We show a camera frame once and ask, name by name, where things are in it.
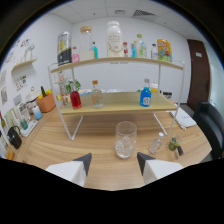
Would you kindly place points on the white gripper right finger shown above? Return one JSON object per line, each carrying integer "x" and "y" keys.
{"x": 156, "y": 169}

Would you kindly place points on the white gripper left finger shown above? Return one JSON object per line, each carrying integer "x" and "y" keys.
{"x": 68, "y": 170}

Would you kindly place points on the clear glass with ice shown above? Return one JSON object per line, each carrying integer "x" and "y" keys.
{"x": 125, "y": 143}

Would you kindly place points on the white tray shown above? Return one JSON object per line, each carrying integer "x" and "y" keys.
{"x": 30, "y": 129}

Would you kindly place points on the white notebook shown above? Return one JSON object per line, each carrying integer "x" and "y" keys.
{"x": 183, "y": 118}

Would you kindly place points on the black handbag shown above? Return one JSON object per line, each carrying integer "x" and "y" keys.
{"x": 15, "y": 139}

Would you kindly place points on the small green bottle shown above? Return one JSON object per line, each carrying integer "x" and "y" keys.
{"x": 24, "y": 124}

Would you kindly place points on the small light blue bottle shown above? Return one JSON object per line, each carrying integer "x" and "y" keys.
{"x": 37, "y": 113}

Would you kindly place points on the black chair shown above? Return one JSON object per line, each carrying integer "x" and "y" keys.
{"x": 211, "y": 128}

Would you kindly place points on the red liquid bottle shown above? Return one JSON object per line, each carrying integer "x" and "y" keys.
{"x": 75, "y": 100}

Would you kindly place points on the orange pot with fruit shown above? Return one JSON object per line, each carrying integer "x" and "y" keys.
{"x": 46, "y": 102}

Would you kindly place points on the blue liquid bottle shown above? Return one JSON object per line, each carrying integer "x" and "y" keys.
{"x": 145, "y": 97}

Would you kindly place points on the white metal wood shelf rack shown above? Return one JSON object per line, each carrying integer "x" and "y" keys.
{"x": 120, "y": 104}

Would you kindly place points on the row of small dark bottles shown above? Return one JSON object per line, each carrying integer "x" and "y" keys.
{"x": 166, "y": 94}

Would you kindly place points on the clear bottle orange cap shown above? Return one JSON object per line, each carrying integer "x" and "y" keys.
{"x": 97, "y": 99}

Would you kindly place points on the blue rimmed bowl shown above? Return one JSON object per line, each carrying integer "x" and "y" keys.
{"x": 85, "y": 91}

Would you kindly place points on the green potted plant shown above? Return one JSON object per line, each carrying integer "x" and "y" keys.
{"x": 69, "y": 87}

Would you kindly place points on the brown door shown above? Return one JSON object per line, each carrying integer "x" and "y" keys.
{"x": 199, "y": 75}

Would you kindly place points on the small pink bottle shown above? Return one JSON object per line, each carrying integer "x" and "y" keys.
{"x": 75, "y": 56}

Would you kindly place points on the small clear bottle dark cap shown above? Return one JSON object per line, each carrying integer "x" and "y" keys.
{"x": 154, "y": 52}

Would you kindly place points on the slim blue bottle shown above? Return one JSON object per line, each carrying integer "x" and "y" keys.
{"x": 133, "y": 50}

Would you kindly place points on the clear bottle green cap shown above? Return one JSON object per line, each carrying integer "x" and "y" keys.
{"x": 141, "y": 48}

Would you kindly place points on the small teal bottle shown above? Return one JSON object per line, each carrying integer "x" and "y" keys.
{"x": 95, "y": 51}

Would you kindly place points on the small red white can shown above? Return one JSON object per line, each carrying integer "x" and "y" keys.
{"x": 125, "y": 50}

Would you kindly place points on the glass jar cork lid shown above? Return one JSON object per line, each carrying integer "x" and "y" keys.
{"x": 86, "y": 45}

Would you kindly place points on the large white milk bottle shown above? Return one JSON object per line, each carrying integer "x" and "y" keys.
{"x": 115, "y": 40}

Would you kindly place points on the ceiling air vent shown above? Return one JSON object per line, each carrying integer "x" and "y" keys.
{"x": 144, "y": 13}

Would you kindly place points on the wooden wall shelf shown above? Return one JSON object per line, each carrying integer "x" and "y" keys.
{"x": 24, "y": 64}

